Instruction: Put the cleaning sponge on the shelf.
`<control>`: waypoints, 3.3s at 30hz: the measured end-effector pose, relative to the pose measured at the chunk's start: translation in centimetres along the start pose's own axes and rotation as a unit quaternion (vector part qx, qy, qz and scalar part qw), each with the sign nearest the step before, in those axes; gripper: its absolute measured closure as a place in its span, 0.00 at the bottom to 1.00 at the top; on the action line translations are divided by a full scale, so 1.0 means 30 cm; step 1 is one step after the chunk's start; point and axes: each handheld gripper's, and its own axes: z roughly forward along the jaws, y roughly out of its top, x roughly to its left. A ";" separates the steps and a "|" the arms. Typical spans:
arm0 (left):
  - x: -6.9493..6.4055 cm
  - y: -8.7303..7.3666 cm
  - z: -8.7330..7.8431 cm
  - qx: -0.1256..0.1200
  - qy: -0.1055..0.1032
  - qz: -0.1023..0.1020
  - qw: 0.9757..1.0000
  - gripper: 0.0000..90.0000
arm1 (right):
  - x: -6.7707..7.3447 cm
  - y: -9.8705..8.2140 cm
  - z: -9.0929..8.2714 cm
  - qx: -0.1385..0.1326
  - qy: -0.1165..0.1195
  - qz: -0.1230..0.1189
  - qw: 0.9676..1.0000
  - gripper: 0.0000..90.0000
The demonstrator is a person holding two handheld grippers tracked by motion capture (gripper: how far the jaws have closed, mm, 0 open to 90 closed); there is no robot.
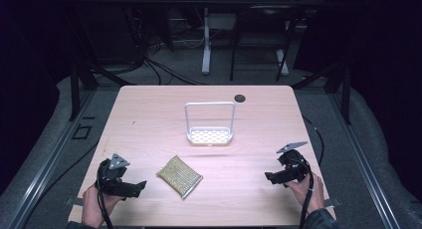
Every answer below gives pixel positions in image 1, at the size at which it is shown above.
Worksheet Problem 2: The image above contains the person's right hand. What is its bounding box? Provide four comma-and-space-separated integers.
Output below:
284, 171, 326, 215

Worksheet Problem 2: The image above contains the black chair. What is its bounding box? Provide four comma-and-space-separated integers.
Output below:
229, 3, 294, 83

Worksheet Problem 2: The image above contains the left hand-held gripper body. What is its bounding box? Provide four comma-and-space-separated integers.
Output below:
95, 152, 137, 199

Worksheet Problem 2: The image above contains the gold scouring pad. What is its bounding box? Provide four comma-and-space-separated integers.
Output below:
155, 154, 204, 200

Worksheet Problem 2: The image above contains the bundle of black floor cables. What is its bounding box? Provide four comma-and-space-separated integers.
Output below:
99, 33, 208, 88

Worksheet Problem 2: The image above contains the grey table edge bracket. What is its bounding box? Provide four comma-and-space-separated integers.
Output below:
64, 196, 84, 207
323, 197, 342, 209

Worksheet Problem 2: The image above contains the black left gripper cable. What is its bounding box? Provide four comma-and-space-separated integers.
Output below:
96, 187, 114, 229

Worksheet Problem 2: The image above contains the white-legged desk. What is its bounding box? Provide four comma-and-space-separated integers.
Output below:
182, 0, 333, 76

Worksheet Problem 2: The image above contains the black floor cable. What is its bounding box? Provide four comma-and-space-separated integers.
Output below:
31, 139, 102, 210
302, 116, 325, 167

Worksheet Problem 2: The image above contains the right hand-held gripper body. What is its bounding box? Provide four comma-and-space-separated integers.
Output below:
276, 140, 313, 184

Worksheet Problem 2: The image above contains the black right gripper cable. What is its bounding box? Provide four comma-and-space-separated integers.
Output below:
298, 170, 316, 229

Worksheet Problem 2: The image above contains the white perforated rack with handle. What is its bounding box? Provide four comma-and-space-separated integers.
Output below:
183, 101, 237, 146

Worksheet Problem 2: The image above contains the black metal stand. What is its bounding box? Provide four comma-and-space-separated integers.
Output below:
291, 58, 353, 125
68, 58, 137, 122

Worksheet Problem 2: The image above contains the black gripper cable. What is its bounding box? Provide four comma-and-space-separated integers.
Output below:
96, 187, 114, 229
298, 170, 316, 229

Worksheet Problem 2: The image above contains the person's left hand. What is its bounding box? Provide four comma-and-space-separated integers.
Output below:
81, 183, 124, 229

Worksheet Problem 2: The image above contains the aluminium floor rail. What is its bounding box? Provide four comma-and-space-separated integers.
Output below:
5, 89, 98, 229
327, 89, 403, 229

